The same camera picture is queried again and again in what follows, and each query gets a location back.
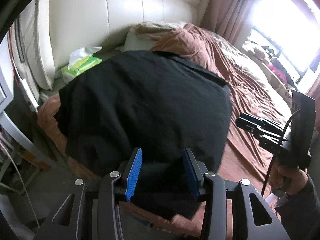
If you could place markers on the beige pillow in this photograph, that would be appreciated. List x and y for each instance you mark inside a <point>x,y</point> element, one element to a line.
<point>150,28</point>

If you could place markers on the pink curtain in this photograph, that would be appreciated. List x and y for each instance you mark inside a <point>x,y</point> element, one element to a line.
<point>232,10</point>

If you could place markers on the person's right hand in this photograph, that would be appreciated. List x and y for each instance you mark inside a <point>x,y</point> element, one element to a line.
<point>292,180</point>

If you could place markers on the cream leather cushion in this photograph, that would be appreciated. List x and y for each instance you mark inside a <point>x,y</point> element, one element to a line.
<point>37,50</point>

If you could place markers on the black pants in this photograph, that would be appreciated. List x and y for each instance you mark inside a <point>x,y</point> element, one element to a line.
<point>140,100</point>

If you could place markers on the beige plush toy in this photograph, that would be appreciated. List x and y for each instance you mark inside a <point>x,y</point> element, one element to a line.
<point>260,52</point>

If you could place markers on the cream leather headboard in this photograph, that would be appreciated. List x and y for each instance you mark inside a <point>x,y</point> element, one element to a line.
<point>125,10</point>

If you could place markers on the person's right forearm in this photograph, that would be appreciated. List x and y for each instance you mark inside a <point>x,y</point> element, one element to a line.
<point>305,212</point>

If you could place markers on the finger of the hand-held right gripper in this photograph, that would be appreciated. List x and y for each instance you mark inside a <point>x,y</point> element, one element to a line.
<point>268,142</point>
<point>247,123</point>

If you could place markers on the bright window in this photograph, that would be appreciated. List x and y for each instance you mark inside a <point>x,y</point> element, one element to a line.
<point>287,30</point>

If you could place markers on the white power strip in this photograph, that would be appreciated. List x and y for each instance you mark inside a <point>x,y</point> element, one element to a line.
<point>28,95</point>

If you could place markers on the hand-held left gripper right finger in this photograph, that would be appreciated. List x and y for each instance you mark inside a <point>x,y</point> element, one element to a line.
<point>190,175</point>

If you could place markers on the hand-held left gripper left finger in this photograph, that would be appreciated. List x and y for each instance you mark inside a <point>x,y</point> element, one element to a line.
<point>133,175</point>

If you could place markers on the green tissue pack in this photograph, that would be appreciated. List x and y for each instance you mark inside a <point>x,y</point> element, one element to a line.
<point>82,65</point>

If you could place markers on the pile of colourful clothes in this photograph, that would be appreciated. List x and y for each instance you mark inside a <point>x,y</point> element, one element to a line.
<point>280,73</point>

